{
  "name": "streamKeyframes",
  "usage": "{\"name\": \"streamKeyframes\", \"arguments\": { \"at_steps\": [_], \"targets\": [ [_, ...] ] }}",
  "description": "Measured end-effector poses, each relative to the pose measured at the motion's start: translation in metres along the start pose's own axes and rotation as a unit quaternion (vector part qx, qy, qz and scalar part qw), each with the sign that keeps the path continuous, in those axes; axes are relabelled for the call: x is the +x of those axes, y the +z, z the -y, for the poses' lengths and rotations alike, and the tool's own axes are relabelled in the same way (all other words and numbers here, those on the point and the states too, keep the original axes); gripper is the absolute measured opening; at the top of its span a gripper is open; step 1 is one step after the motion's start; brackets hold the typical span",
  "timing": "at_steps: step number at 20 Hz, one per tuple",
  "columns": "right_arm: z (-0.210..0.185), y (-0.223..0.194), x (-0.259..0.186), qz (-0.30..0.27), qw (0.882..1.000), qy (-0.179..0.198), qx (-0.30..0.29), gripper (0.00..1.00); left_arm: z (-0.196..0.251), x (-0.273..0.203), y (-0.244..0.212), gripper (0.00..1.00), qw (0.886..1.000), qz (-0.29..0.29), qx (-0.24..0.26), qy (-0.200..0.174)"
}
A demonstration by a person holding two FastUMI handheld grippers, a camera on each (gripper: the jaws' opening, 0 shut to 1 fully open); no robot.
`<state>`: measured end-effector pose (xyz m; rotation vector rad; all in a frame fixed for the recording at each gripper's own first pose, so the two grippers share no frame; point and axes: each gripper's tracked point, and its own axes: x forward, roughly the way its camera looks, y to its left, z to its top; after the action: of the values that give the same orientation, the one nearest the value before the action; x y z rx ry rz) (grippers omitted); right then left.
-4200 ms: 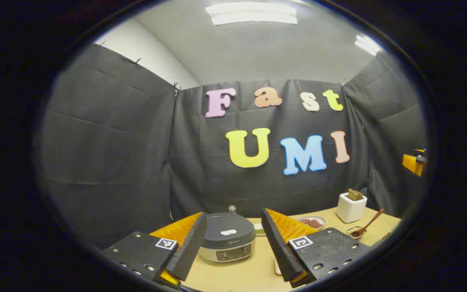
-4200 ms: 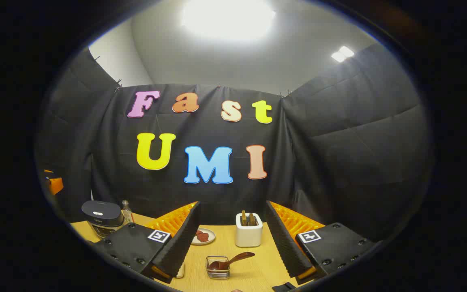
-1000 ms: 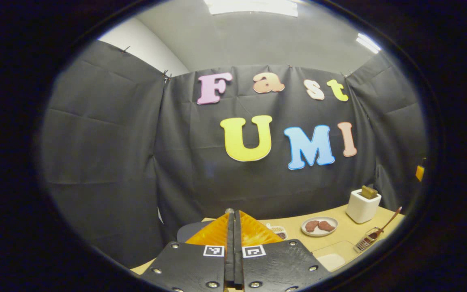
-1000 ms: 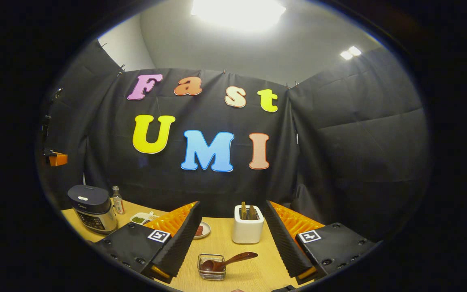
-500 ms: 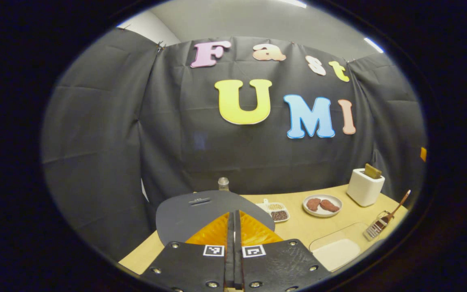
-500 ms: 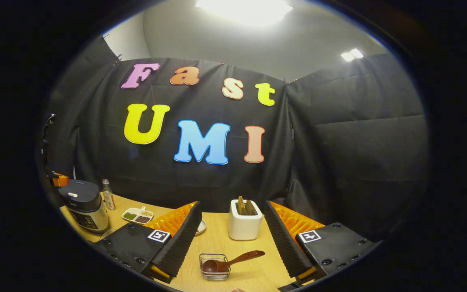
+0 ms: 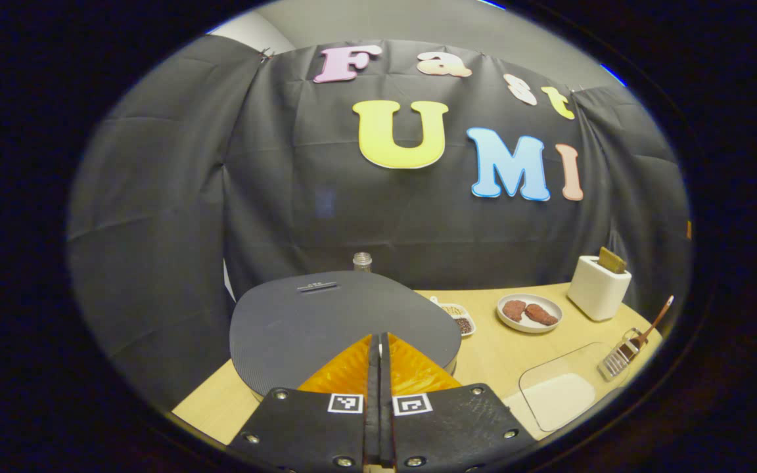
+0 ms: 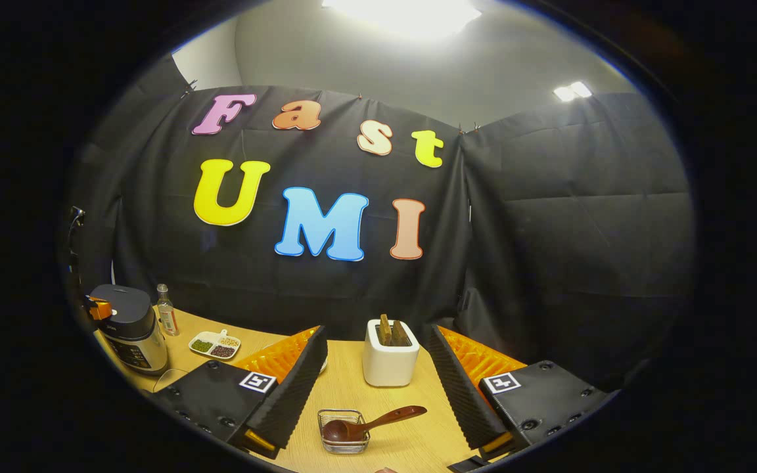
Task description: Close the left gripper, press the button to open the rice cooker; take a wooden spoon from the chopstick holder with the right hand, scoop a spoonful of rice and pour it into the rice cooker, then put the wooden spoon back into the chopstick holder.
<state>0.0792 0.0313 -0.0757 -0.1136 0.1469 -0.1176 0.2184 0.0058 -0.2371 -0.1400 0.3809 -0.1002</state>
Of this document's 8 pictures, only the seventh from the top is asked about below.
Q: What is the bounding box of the black backdrop cloth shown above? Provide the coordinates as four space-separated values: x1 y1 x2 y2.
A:
66 34 691 411

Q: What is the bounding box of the clear plastic container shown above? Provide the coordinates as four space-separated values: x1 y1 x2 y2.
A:
518 342 616 433

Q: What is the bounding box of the white toaster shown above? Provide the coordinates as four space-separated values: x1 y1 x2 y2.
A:
566 255 633 322

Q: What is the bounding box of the grey rice cooker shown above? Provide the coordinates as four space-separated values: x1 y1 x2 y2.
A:
229 271 463 401

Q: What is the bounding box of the round white plate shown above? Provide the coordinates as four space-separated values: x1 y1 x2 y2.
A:
496 294 563 334

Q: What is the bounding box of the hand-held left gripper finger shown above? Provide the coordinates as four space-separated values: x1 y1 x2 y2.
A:
226 333 380 473
380 332 537 473

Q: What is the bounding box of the brown toast slice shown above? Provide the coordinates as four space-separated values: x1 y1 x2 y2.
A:
599 246 628 274

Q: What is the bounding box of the brown wooden spoon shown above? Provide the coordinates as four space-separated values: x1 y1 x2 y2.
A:
635 296 675 349

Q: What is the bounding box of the white divided grain dish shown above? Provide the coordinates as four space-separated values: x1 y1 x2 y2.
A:
430 296 476 338

